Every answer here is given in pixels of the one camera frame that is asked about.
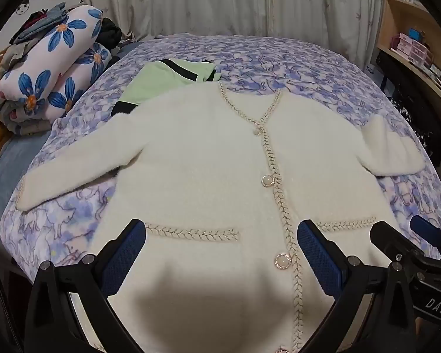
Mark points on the black clothing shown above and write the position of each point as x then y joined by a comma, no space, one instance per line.
110,33

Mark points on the blue bed sheet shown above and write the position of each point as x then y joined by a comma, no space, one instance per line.
7,169

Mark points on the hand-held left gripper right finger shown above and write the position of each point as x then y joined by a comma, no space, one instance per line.
318,255

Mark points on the black bag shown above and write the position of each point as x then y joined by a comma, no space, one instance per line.
415,106

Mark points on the pink storage boxes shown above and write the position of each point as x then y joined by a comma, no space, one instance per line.
413,47

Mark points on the blue floral fleece blanket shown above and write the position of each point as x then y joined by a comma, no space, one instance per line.
297,66

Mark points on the green garment with black stripe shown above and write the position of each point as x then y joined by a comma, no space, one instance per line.
154,81

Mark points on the folded blue flower quilt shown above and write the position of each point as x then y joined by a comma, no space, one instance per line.
47,77

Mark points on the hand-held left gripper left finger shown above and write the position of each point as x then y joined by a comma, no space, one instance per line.
126,253

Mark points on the pile of dark clothes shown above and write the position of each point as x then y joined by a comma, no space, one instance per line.
40,22

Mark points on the wooden shelf unit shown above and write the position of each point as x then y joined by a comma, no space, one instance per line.
408,25

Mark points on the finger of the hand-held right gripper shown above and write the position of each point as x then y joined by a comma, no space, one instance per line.
430,230
387,239

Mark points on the white fuzzy cardigan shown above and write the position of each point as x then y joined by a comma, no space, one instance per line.
205,154

